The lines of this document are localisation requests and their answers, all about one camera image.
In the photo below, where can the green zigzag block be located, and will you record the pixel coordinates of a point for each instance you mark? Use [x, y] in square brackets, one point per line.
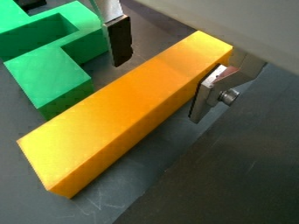
[43, 48]

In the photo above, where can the yellow rectangular block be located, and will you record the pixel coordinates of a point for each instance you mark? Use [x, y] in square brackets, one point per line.
[79, 143]

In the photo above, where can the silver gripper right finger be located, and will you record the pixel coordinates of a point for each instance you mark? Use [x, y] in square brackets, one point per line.
[216, 88]

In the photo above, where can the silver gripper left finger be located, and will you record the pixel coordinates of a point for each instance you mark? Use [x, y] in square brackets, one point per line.
[117, 29]

